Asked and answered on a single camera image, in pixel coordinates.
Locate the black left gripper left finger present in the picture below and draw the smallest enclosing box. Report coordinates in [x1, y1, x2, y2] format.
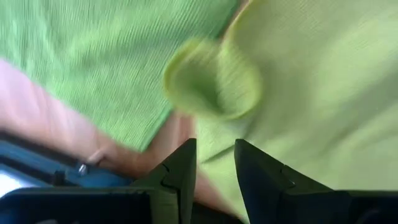
[132, 138, 197, 224]

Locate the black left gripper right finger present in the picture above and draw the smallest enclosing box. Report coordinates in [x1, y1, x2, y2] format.
[234, 138, 335, 224]

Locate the lime green microfiber towel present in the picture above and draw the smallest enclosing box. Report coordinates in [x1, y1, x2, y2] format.
[161, 0, 398, 223]

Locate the black aluminium table frame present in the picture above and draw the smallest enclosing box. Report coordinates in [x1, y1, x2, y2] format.
[0, 130, 134, 200]

